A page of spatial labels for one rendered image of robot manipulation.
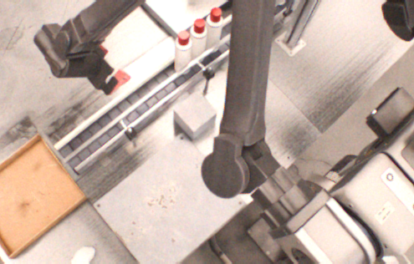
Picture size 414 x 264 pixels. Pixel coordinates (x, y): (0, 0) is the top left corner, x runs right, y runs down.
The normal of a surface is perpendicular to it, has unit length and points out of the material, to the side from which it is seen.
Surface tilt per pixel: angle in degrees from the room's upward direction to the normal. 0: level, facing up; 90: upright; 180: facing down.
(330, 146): 0
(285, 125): 0
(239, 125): 39
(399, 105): 0
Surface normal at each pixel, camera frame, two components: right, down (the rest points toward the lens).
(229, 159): -0.55, 0.25
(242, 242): 0.07, -0.32
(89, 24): -0.36, 0.22
